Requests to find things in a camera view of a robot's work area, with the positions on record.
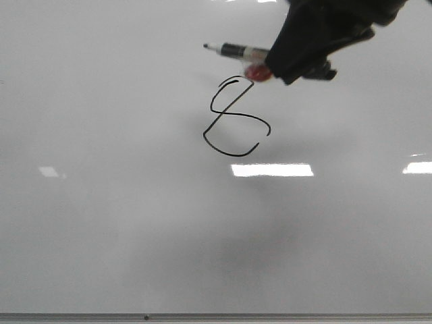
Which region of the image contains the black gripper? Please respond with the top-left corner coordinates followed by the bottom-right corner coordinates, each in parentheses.
top-left (265, 0), bottom-right (406, 85)

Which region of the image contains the red round magnet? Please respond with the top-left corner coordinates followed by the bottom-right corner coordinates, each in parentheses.
top-left (244, 64), bottom-right (273, 82)

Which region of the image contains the black whiteboard marker pen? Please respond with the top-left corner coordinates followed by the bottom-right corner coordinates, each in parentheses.
top-left (203, 43), bottom-right (269, 63)

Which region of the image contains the white whiteboard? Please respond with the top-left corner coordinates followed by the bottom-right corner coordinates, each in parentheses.
top-left (1, 1), bottom-right (431, 313)

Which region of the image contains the grey aluminium whiteboard frame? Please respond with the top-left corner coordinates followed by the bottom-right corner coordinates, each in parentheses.
top-left (1, 313), bottom-right (431, 323)

